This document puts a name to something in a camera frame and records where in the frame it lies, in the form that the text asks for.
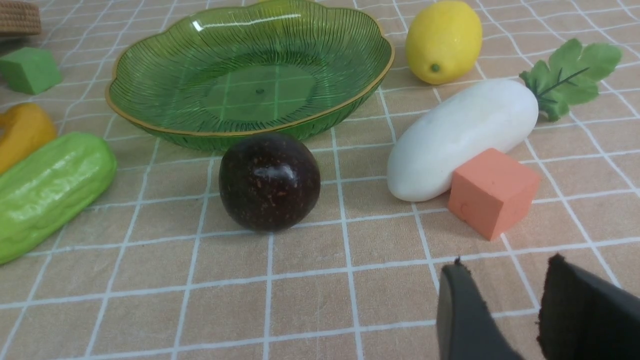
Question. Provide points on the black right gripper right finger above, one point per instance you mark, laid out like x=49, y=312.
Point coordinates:
x=584, y=317

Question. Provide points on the orange foam cube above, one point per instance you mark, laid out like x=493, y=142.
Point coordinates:
x=492, y=192

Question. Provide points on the yellow banana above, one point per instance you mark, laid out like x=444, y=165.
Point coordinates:
x=26, y=128

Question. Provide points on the white radish with leaves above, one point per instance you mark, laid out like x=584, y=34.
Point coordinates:
x=494, y=113

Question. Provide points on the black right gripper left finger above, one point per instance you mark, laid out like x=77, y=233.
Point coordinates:
x=465, y=328

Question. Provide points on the green glass plate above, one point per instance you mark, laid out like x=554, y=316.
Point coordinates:
x=226, y=73

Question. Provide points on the checkered beige tablecloth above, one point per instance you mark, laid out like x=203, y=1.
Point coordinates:
x=156, y=270

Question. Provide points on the woven wicker basket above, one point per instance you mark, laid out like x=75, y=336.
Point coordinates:
x=19, y=19

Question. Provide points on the green foam cube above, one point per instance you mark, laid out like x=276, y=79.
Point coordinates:
x=30, y=70

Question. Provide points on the green chayote gourd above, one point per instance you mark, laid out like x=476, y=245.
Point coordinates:
x=42, y=193

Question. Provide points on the yellow lemon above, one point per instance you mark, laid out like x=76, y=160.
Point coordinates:
x=444, y=42

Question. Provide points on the dark purple passion fruit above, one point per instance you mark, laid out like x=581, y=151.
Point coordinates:
x=269, y=182

